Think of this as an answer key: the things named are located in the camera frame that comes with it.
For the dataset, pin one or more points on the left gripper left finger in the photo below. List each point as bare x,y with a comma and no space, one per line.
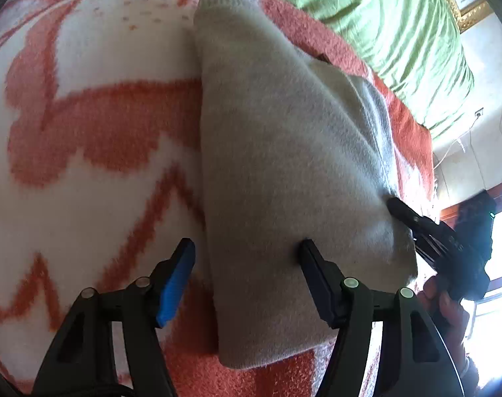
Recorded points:
80,360

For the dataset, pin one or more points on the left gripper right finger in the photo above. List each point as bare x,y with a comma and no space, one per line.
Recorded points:
414,360

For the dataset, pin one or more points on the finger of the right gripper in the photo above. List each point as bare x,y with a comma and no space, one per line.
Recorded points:
416,219

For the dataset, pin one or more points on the grey brown-trimmed sweater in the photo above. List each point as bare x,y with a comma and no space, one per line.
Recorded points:
292,149

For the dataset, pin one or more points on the light green duvet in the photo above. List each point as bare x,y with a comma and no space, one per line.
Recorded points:
410,49

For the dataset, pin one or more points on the orange white patterned blanket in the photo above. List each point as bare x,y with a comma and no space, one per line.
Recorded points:
100,174

